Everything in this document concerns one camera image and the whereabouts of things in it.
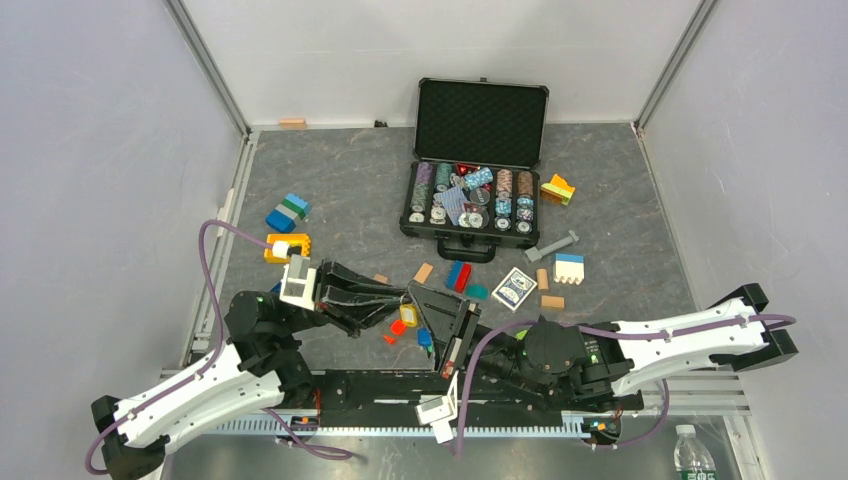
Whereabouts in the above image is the wooden block on ledge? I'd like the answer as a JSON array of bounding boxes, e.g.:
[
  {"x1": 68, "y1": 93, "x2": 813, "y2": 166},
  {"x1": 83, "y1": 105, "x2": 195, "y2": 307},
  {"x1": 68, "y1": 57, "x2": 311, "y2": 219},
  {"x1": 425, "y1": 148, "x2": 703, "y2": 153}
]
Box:
[{"x1": 278, "y1": 118, "x2": 307, "y2": 130}]

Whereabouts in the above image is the blue white brick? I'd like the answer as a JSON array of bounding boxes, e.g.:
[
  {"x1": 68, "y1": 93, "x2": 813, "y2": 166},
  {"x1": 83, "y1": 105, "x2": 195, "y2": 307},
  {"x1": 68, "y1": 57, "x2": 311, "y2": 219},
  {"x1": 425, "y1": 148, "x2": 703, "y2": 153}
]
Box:
[{"x1": 554, "y1": 253, "x2": 585, "y2": 285}]

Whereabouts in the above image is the blue grey green brick stack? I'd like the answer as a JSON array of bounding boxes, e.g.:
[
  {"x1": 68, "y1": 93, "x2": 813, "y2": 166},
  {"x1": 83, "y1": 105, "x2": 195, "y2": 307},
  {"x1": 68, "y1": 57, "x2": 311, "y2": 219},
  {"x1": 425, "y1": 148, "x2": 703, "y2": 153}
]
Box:
[{"x1": 265, "y1": 193, "x2": 311, "y2": 233}]

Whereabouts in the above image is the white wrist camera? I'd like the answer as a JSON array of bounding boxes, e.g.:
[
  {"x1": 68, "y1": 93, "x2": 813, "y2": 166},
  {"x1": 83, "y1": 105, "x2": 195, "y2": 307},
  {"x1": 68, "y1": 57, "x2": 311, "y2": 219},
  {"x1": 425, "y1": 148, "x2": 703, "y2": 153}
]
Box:
[
  {"x1": 415, "y1": 373, "x2": 459, "y2": 444},
  {"x1": 279, "y1": 255, "x2": 317, "y2": 311}
]

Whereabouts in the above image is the orange wooden block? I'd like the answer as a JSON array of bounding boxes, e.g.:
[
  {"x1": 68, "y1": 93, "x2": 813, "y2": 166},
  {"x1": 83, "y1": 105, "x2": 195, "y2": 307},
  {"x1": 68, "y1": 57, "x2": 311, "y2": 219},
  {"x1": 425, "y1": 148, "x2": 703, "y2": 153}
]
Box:
[{"x1": 540, "y1": 295, "x2": 566, "y2": 310}]

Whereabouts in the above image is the yellow window brick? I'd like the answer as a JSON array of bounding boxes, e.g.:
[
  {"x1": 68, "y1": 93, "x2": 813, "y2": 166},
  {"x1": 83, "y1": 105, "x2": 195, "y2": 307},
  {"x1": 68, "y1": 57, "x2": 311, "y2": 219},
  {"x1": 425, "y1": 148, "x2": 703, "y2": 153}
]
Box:
[{"x1": 263, "y1": 233, "x2": 312, "y2": 264}]

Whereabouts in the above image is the blue key tag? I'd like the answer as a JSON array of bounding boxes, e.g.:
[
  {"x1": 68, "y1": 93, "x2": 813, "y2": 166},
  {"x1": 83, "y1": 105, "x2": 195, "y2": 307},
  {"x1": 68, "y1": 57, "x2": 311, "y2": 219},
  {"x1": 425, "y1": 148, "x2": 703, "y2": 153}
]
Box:
[{"x1": 416, "y1": 328, "x2": 433, "y2": 352}]

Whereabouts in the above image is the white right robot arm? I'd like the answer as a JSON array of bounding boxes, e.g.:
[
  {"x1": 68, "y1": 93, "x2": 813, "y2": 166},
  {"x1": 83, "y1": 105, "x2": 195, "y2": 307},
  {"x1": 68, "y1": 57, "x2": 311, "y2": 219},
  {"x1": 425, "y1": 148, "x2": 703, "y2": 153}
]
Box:
[{"x1": 409, "y1": 283, "x2": 799, "y2": 408}]

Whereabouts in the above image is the blue playing card box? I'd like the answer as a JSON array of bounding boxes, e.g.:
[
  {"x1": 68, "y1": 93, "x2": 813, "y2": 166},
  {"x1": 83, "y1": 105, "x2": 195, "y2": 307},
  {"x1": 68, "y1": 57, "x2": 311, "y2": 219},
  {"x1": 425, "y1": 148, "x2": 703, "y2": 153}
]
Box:
[{"x1": 491, "y1": 267, "x2": 538, "y2": 312}]

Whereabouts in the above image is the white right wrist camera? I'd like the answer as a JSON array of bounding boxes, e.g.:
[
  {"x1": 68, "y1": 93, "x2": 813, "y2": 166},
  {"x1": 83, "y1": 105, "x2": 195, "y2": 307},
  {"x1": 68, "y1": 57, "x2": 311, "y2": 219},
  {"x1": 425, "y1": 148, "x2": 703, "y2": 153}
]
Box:
[{"x1": 415, "y1": 373, "x2": 459, "y2": 444}]

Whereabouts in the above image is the yellow orange brick pile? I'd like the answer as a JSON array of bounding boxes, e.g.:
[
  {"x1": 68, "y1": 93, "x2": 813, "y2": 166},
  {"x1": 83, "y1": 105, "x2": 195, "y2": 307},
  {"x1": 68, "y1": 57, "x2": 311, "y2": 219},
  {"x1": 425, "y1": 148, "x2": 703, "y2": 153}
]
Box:
[{"x1": 540, "y1": 174, "x2": 576, "y2": 206}]

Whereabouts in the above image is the teal flat piece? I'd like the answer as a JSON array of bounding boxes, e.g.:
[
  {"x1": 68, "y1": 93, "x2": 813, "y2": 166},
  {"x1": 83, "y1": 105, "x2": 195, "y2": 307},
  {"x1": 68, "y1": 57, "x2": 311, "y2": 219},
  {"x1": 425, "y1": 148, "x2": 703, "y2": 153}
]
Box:
[{"x1": 464, "y1": 284, "x2": 489, "y2": 300}]

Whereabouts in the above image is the orange flat block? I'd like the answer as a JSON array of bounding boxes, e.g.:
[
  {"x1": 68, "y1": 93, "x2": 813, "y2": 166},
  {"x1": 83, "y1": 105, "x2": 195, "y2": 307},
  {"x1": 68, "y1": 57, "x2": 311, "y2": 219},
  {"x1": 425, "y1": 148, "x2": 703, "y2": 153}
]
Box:
[{"x1": 413, "y1": 262, "x2": 433, "y2": 284}]

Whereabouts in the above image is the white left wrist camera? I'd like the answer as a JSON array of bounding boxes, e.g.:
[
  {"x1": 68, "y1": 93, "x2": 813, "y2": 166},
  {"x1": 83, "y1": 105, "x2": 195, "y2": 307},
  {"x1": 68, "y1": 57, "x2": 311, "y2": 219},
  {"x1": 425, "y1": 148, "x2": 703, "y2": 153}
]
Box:
[{"x1": 279, "y1": 255, "x2": 317, "y2": 311}]

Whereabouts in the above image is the blue red brick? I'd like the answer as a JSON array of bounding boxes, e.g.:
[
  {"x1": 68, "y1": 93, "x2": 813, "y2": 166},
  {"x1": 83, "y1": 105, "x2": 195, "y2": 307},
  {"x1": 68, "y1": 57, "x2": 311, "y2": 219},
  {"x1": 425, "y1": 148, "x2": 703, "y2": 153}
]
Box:
[{"x1": 445, "y1": 260, "x2": 472, "y2": 294}]

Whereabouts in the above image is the yellow key tag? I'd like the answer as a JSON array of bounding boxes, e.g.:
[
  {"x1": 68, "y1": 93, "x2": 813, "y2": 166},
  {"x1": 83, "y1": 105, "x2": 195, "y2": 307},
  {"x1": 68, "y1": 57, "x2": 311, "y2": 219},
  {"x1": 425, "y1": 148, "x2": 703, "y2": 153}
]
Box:
[{"x1": 399, "y1": 304, "x2": 419, "y2": 328}]

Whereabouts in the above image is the black poker chip case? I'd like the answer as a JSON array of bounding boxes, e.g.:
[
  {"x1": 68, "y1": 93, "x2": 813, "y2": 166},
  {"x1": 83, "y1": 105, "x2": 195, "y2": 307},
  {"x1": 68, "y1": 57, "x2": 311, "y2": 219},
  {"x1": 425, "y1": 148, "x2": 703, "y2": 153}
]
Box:
[{"x1": 399, "y1": 78, "x2": 550, "y2": 263}]

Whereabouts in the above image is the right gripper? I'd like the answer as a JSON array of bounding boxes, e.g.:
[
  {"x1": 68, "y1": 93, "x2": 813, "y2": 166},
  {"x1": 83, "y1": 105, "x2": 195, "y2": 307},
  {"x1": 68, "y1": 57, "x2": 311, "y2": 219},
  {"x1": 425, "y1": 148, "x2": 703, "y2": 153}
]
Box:
[{"x1": 406, "y1": 281, "x2": 549, "y2": 397}]

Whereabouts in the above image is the plastic water bottle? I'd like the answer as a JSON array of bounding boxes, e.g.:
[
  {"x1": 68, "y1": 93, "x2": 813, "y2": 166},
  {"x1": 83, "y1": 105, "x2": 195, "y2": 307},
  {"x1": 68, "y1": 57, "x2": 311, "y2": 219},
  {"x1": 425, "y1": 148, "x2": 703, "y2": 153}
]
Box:
[{"x1": 674, "y1": 424, "x2": 717, "y2": 480}]

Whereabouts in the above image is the grey plastic bolt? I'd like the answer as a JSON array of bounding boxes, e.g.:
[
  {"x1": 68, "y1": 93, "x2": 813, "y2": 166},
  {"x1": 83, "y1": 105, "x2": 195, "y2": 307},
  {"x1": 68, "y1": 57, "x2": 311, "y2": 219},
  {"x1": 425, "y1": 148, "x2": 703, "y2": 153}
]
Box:
[{"x1": 523, "y1": 230, "x2": 579, "y2": 264}]

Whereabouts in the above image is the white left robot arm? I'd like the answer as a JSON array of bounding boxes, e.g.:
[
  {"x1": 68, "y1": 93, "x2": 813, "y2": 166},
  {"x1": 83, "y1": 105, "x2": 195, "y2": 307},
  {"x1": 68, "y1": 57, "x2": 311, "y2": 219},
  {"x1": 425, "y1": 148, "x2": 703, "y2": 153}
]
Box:
[{"x1": 86, "y1": 256, "x2": 410, "y2": 479}]

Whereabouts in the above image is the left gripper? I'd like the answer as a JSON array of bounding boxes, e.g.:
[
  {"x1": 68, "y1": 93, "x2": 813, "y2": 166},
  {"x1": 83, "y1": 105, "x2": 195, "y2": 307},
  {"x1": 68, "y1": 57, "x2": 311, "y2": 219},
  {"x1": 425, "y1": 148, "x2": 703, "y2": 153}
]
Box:
[{"x1": 282, "y1": 256, "x2": 412, "y2": 336}]

